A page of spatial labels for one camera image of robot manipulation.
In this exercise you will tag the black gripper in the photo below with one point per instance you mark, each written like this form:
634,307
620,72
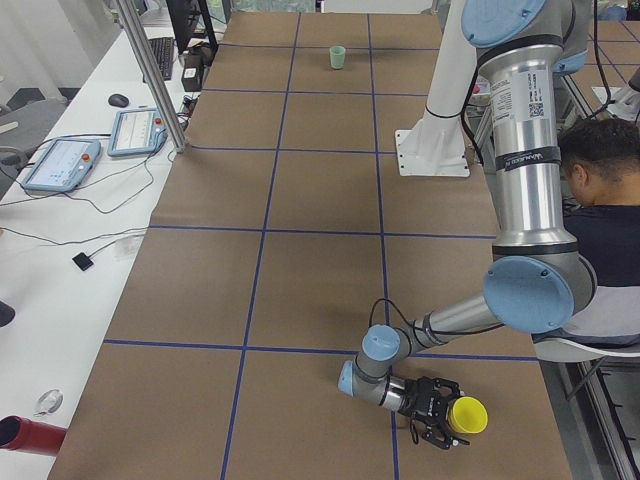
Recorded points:
418,399

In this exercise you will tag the yellow plastic cup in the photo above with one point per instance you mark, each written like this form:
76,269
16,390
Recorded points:
467,415

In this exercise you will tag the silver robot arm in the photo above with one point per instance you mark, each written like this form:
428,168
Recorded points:
537,280

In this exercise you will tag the green plastic cup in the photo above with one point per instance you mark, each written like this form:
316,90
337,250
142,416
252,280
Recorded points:
337,54

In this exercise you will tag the seated person dark shirt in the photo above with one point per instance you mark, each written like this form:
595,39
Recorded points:
600,162

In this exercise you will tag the small black square device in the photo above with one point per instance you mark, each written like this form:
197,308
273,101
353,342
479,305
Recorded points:
83,261

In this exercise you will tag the blue teach pendant far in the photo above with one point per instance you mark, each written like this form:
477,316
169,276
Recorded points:
137,131

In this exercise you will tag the blue teach pendant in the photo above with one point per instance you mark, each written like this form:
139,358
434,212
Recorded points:
137,131
63,166

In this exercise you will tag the red cylinder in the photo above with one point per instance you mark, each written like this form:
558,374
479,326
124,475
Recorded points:
28,436

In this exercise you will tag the black computer mouse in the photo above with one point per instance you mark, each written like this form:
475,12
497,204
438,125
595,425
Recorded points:
118,100

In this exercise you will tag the blue teach pendant near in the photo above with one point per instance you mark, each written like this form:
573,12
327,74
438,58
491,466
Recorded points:
63,166

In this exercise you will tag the black keyboard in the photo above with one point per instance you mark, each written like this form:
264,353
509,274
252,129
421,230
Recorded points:
162,49

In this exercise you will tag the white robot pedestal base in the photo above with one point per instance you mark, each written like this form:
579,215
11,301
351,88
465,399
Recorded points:
435,146

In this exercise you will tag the aluminium frame post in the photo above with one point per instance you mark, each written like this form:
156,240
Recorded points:
129,18

